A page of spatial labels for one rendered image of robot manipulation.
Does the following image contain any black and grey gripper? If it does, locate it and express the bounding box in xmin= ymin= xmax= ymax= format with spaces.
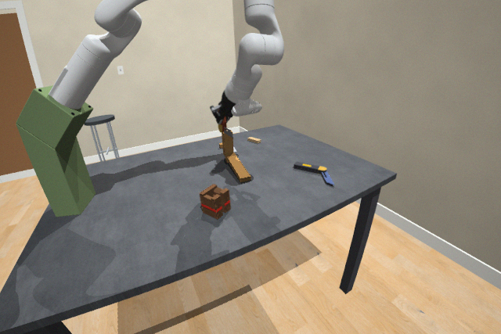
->
xmin=210 ymin=90 xmax=236 ymax=124

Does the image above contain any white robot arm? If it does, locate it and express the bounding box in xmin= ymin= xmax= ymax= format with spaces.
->
xmin=49 ymin=0 xmax=284 ymax=117

